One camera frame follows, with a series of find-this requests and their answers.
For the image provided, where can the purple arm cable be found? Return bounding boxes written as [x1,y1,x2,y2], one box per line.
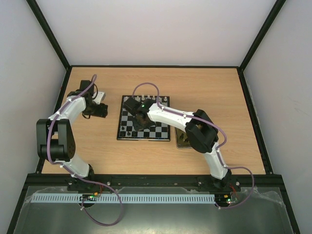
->
[47,74,124,226]
[132,82,255,210]

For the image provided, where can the black mounting rail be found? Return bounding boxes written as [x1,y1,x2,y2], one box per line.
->
[67,175,242,192]

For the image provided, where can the gold metal tin tray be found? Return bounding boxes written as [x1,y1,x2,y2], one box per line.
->
[175,128,192,149]

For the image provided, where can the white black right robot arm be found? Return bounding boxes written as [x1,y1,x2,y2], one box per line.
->
[123,97,232,191]

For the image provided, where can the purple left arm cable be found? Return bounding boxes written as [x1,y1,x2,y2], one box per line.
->
[47,74,124,226]

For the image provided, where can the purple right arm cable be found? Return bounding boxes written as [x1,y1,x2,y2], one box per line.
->
[132,82,255,210]

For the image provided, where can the black aluminium frame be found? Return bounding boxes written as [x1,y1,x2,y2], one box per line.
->
[0,0,312,234]

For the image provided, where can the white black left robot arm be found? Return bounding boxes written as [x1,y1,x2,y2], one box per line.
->
[36,74,108,181]

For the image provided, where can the black and grey chessboard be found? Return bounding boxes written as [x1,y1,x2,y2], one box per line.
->
[117,95,170,141]

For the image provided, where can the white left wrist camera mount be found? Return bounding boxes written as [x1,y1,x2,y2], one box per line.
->
[94,92,106,103]

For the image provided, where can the white slotted cable duct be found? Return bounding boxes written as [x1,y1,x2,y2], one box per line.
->
[30,193,215,204]

